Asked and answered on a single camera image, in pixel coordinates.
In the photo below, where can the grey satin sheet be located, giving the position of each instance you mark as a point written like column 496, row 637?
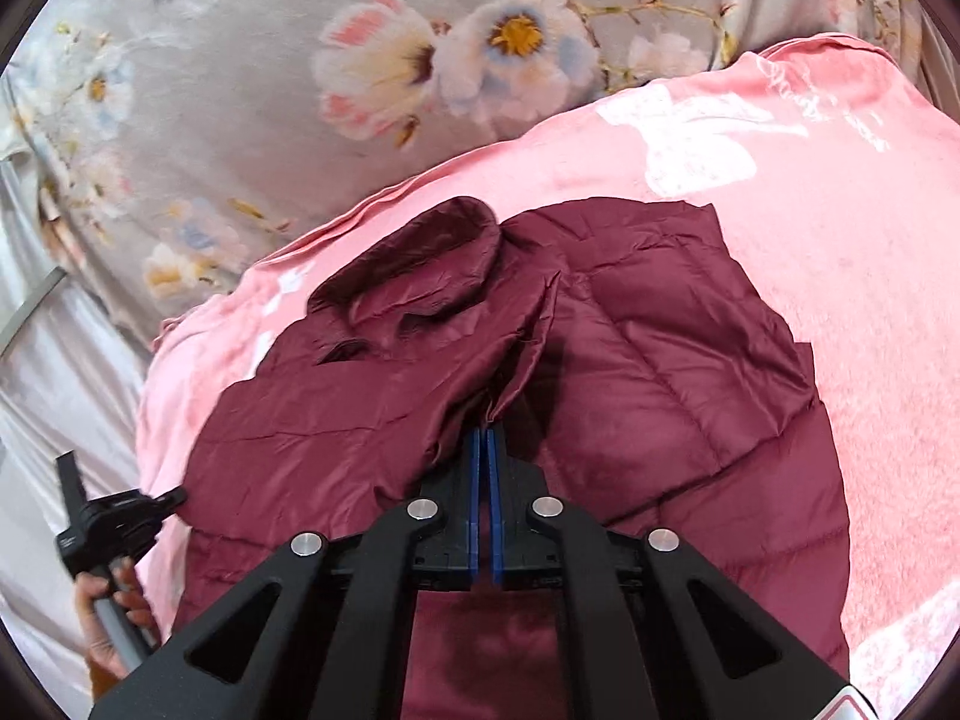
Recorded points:
column 60, row 390

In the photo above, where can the maroon puffer jacket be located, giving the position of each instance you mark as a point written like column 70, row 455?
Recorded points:
column 675, row 390

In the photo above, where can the metal strip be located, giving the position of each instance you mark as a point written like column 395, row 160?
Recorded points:
column 30, row 309

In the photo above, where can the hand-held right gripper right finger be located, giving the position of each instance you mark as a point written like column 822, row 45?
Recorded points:
column 496, row 510

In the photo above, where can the person's left hand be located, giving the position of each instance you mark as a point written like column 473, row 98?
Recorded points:
column 88, row 626

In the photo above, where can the pink printed blanket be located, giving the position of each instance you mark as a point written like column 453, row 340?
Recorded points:
column 862, row 277

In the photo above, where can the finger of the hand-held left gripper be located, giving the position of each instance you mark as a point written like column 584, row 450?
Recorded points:
column 69, row 484
column 171, row 501

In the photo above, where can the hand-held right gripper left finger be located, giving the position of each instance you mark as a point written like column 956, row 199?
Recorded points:
column 473, row 510

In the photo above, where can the grey floral duvet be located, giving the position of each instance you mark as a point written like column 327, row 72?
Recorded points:
column 262, row 127

